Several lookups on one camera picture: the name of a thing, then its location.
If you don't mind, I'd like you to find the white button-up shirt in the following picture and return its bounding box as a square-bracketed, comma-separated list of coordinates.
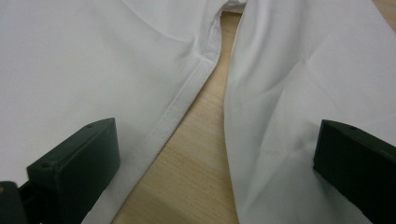
[0, 0, 396, 224]

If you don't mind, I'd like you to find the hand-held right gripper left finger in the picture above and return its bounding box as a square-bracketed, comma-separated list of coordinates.
[26, 117, 121, 224]

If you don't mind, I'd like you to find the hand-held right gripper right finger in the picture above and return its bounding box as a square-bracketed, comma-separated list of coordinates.
[312, 119, 396, 224]

